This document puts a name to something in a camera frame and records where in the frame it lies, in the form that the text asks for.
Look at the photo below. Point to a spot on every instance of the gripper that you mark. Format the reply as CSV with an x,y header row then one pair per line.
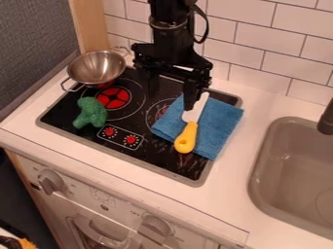
x,y
173,55

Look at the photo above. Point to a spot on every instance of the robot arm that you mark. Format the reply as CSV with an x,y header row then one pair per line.
x,y
171,14

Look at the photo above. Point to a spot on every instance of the blue cloth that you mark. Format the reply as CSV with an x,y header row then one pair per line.
x,y
208,124

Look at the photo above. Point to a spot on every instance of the toy sink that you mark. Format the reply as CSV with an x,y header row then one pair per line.
x,y
292,175

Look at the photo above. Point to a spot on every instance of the tap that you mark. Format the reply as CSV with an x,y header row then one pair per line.
x,y
326,120

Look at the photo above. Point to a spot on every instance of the silver pan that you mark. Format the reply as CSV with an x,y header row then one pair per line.
x,y
96,67

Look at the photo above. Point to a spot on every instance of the toy stove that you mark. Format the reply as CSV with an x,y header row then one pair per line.
x,y
138,126

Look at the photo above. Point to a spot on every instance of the green toy broccoli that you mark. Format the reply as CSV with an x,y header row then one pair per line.
x,y
90,112

